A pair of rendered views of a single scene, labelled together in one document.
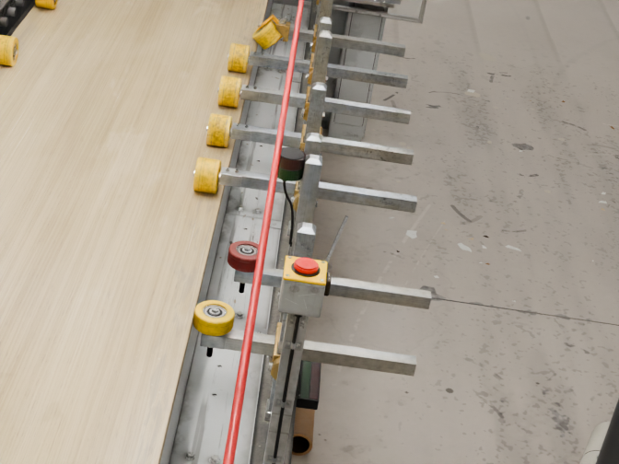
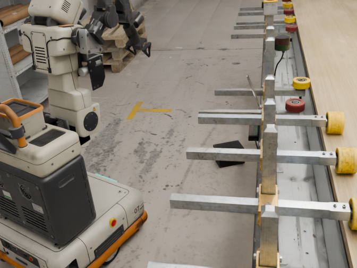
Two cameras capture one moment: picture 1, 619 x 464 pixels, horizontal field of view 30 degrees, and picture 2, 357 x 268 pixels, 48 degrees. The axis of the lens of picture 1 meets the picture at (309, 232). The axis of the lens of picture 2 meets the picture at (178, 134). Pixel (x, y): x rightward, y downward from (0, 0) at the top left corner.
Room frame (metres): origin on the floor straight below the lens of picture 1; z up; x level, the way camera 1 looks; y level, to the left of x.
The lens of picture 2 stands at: (3.75, 0.06, 1.64)
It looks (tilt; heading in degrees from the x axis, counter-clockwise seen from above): 29 degrees down; 196
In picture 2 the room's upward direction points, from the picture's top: 5 degrees counter-clockwise
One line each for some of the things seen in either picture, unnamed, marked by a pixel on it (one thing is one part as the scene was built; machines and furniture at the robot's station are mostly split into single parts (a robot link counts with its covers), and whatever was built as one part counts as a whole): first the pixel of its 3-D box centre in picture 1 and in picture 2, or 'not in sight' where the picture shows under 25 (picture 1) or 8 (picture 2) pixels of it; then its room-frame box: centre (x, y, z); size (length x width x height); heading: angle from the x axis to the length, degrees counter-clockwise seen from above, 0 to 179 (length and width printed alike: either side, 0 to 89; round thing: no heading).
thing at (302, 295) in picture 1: (302, 288); (270, 7); (1.60, 0.00, 1.18); 0.07 x 0.07 x 0.08; 2
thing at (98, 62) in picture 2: not in sight; (76, 65); (1.95, -0.97, 0.99); 0.28 x 0.16 x 0.22; 70
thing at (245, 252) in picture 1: (244, 270); (294, 112); (2.15, 0.13, 0.85); 0.08 x 0.08 x 0.11
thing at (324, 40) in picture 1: (312, 115); (268, 202); (2.86, 0.04, 0.93); 0.04 x 0.04 x 0.48; 2
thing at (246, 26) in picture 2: not in sight; (262, 26); (0.65, -0.08, 0.84); 0.43 x 0.03 x 0.04; 92
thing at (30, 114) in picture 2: not in sight; (18, 118); (2.33, -1.11, 0.87); 0.23 x 0.15 x 0.11; 70
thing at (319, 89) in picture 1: (306, 170); (268, 165); (2.61, 0.03, 0.88); 0.04 x 0.04 x 0.48; 2
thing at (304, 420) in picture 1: (300, 411); not in sight; (2.71, -0.06, 0.04); 0.30 x 0.08 x 0.08; 2
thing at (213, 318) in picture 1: (212, 332); (300, 90); (1.89, 0.16, 0.85); 0.08 x 0.08 x 0.11
